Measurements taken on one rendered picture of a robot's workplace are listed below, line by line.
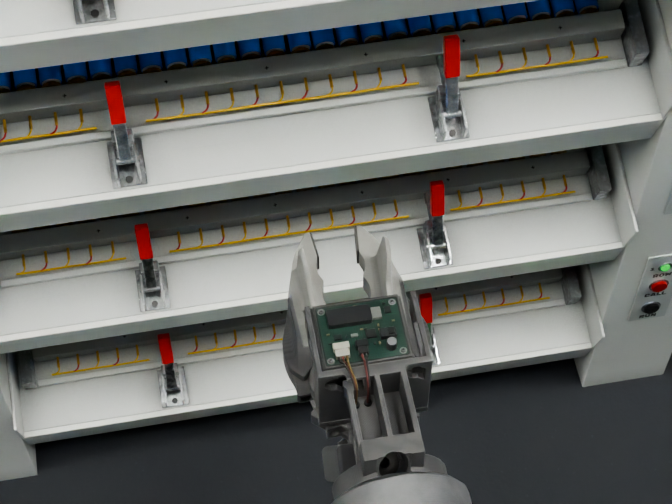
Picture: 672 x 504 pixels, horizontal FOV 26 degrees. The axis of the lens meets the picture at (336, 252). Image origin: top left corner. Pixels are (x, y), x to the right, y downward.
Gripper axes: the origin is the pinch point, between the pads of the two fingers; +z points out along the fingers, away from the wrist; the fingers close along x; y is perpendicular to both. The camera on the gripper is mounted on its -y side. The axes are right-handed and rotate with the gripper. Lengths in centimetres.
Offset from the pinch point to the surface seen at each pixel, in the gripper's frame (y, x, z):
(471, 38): -5.3, -15.4, 23.1
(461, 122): -8.7, -13.4, 17.1
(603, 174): -25.2, -29.4, 22.1
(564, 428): -59, -28, 14
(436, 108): -8.4, -11.7, 18.8
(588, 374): -56, -31, 18
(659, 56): -6.0, -30.3, 19.1
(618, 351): -52, -34, 18
